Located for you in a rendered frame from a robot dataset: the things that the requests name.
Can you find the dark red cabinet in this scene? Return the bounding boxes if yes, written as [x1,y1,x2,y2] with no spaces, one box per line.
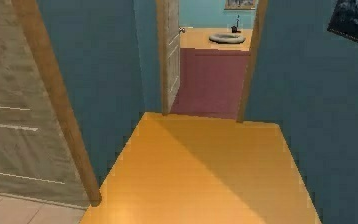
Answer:
[170,27,254,120]

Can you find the black sink faucet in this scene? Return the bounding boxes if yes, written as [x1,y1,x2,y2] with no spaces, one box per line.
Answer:
[230,14,243,34]

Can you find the pale wooden room door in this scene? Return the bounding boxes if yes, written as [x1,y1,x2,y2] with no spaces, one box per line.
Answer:
[0,0,91,210]

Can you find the small framed wall picture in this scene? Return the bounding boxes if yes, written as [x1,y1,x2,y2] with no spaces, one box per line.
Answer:
[224,0,257,11]

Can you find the dark framed wall picture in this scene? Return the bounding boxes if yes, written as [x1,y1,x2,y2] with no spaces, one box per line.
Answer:
[326,0,358,48]

